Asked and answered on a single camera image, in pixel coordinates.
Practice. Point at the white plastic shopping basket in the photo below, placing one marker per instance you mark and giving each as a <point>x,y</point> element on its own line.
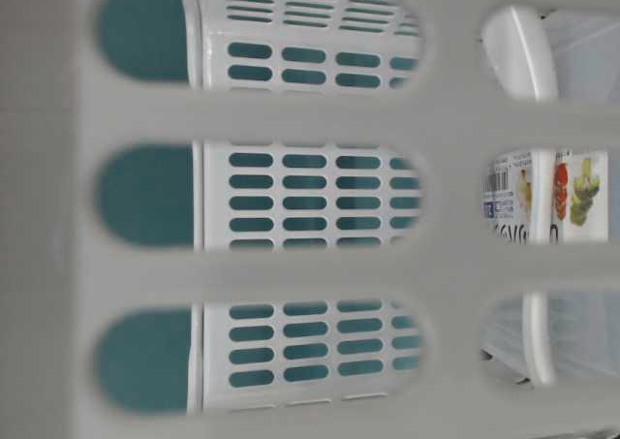
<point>64,279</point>

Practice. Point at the white chinese soup spoon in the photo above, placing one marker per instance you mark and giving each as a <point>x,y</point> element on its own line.
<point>519,53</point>

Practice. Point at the clear plastic food container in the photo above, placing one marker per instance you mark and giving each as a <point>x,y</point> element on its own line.
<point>583,324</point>

